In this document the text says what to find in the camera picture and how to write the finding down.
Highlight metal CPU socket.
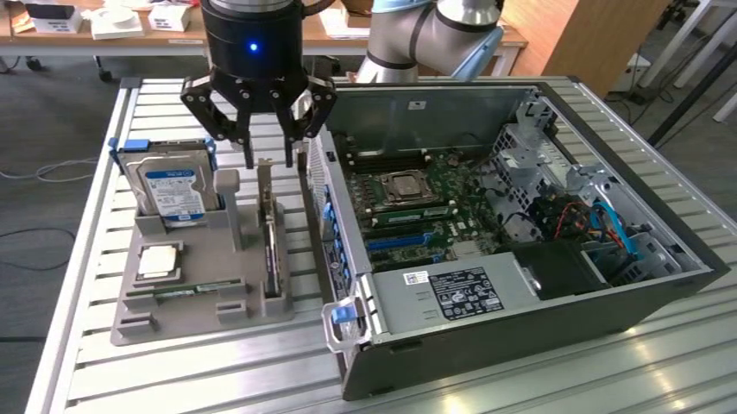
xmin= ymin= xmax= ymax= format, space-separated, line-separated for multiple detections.
xmin=377 ymin=170 xmax=439 ymax=204

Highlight white paper sheets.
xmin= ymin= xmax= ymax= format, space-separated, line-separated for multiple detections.
xmin=322 ymin=12 xmax=375 ymax=40

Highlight white labelled carton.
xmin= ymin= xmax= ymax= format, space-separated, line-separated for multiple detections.
xmin=147 ymin=4 xmax=196 ymax=32

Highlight yellow orange power wires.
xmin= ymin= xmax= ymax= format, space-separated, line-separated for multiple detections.
xmin=561 ymin=202 xmax=612 ymax=242

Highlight grey power supply unit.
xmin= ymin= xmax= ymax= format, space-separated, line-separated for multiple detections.
xmin=367 ymin=252 xmax=546 ymax=338

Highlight blue SATA wire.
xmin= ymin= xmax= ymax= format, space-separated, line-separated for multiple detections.
xmin=596 ymin=200 xmax=641 ymax=265

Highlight green Dell motherboard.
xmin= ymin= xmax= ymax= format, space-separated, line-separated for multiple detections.
xmin=339 ymin=144 xmax=512 ymax=271

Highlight black open PC case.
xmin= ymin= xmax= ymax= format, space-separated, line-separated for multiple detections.
xmin=298 ymin=76 xmax=733 ymax=402

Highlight wooden desk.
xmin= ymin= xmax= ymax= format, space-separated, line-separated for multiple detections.
xmin=0 ymin=0 xmax=530 ymax=78

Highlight silver CPU chip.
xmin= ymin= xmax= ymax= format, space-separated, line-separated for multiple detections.
xmin=138 ymin=243 xmax=186 ymax=280

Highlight black metal pole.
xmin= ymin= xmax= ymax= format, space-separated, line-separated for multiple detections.
xmin=648 ymin=23 xmax=737 ymax=144

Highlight green RAM stick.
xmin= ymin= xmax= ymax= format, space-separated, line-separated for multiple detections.
xmin=373 ymin=205 xmax=454 ymax=226
xmin=126 ymin=279 xmax=243 ymax=299

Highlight grey parts rack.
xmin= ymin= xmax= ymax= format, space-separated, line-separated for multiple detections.
xmin=108 ymin=168 xmax=298 ymax=347

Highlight CPU with thermal paste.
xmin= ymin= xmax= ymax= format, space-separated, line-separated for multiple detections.
xmin=394 ymin=176 xmax=425 ymax=198

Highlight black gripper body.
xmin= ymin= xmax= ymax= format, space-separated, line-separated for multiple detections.
xmin=200 ymin=6 xmax=315 ymax=113

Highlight hard disk in blue carrier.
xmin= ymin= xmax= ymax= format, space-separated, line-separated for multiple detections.
xmin=108 ymin=136 xmax=219 ymax=229

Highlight Nvidia graphics card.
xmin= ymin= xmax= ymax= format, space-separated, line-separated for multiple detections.
xmin=255 ymin=157 xmax=289 ymax=299

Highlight black expansion slot blue latch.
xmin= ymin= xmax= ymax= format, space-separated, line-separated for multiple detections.
xmin=371 ymin=253 xmax=442 ymax=267

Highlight white round-topped box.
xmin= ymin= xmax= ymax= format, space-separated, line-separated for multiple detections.
xmin=88 ymin=6 xmax=144 ymax=41

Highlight white table frame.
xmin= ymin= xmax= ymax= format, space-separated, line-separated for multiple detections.
xmin=624 ymin=0 xmax=737 ymax=124

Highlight white floor cable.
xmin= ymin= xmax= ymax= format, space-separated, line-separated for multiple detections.
xmin=0 ymin=157 xmax=99 ymax=182

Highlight white box dark lid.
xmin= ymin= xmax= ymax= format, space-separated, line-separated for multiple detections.
xmin=31 ymin=3 xmax=86 ymax=34

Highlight brown wooden panel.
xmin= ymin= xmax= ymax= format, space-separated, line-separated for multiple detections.
xmin=498 ymin=0 xmax=674 ymax=98

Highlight silver disk bay cage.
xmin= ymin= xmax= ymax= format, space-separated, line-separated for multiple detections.
xmin=491 ymin=98 xmax=690 ymax=288

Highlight brown cardboard piece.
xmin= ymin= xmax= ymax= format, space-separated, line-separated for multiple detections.
xmin=11 ymin=3 xmax=36 ymax=34

